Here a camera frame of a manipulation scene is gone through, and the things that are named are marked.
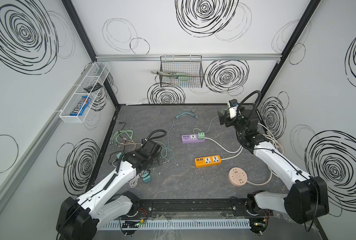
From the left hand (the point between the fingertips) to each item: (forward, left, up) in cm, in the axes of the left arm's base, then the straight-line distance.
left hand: (154, 161), depth 81 cm
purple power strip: (+19, -21, -6) cm, 29 cm away
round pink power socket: (-4, -46, -7) cm, 47 cm away
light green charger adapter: (+19, -27, -2) cm, 33 cm away
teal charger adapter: (-8, +4, -6) cm, 10 cm away
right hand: (+23, -39, +20) cm, 50 cm away
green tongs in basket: (+46, -10, +24) cm, 53 cm away
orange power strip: (+4, -31, -6) cm, 31 cm away
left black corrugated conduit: (+5, -2, +17) cm, 18 cm away
